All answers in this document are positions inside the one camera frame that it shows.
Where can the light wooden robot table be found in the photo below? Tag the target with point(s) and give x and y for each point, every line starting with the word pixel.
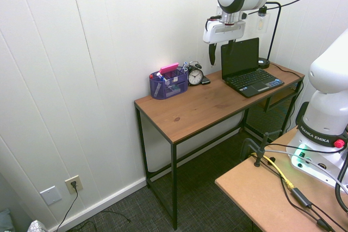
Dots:
pixel 250 196

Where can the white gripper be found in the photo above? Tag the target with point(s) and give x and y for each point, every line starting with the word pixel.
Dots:
pixel 225 32

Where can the beige wall outlet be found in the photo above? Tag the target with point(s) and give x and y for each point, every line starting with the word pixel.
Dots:
pixel 73 184

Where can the purple mesh desk organizer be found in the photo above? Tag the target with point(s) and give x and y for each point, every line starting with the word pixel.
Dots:
pixel 163 90

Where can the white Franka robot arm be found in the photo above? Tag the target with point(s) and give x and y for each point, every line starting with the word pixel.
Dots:
pixel 326 85

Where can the blue-capped marker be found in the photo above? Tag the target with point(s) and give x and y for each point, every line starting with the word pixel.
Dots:
pixel 185 66

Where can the red round knob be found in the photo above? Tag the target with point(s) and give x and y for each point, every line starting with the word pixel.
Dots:
pixel 339 143

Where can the pink sticky note pad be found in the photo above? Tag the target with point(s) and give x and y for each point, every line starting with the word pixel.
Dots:
pixel 169 68

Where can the black metal clamp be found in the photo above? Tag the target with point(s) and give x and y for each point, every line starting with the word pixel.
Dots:
pixel 260 150

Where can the small black phone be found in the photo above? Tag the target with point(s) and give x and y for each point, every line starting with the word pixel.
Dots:
pixel 205 81

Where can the black twin-bell alarm clock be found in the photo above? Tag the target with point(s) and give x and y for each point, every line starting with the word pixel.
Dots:
pixel 195 76

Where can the white blank wall plate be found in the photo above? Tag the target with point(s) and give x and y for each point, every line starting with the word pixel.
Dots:
pixel 50 195

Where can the black desk lamp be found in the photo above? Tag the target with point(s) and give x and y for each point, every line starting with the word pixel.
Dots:
pixel 275 29

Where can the black laptop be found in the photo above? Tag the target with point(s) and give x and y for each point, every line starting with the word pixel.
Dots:
pixel 239 58

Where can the wooden desk with black frame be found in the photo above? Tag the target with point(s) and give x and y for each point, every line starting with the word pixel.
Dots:
pixel 204 107

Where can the patterned tissue box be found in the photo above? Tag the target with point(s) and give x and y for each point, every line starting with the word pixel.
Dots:
pixel 38 226

